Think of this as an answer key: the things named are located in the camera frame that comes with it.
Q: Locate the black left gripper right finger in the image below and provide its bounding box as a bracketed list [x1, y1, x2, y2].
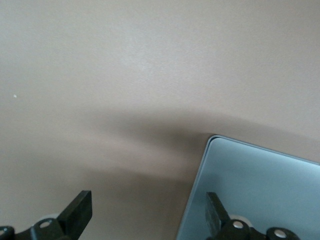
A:
[205, 191, 301, 240]

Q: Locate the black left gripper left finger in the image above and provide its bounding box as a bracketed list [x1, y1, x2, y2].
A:
[0, 190, 94, 240]

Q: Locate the silver laptop black keyboard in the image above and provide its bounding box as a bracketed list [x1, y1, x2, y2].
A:
[174, 134, 320, 240]

